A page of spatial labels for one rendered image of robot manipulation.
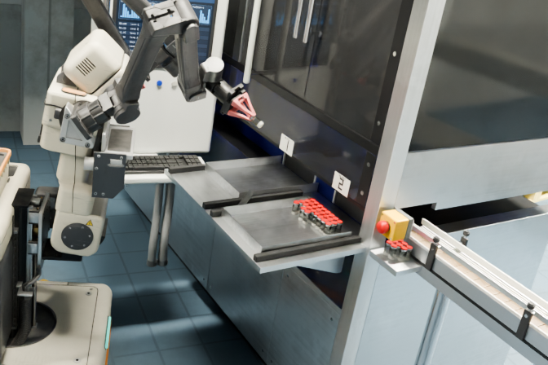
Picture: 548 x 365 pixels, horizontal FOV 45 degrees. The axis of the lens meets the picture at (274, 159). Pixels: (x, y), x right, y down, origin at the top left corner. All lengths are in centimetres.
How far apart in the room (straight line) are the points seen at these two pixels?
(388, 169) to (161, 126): 108
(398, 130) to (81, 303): 145
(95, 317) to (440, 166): 141
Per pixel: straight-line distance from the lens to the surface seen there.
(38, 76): 472
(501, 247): 273
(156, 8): 178
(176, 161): 271
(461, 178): 234
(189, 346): 305
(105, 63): 211
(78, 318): 272
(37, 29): 463
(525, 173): 261
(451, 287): 211
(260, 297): 281
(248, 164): 260
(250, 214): 224
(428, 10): 195
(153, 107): 274
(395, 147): 205
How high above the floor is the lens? 191
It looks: 22 degrees down
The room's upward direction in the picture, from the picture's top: 10 degrees clockwise
